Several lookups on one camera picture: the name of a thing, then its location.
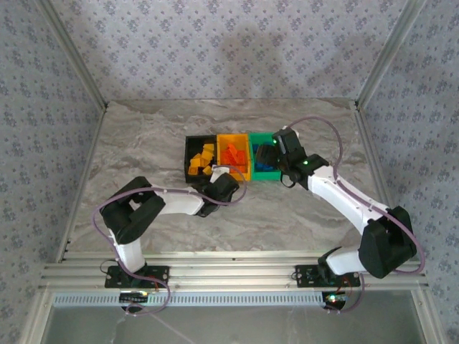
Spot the green plastic bin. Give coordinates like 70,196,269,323
247,131,283,182

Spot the yellow plastic bin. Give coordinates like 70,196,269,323
216,133,252,183

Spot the black plastic bin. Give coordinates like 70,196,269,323
184,134,219,184

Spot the small circuit board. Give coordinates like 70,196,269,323
119,292,150,304
321,292,351,310

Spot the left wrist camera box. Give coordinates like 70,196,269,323
209,165,231,183

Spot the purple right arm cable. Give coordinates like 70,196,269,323
285,115,427,315

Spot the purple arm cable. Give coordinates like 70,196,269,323
92,171,248,317
285,115,427,315

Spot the aluminium table side rail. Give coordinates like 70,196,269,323
352,102,412,261
55,105,108,263

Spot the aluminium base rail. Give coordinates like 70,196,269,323
38,250,430,290

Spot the grey slotted cable duct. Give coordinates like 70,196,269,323
52,290,326,307

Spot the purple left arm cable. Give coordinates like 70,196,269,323
92,171,248,317

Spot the aluminium frame post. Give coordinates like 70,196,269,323
34,0,109,110
354,0,430,108

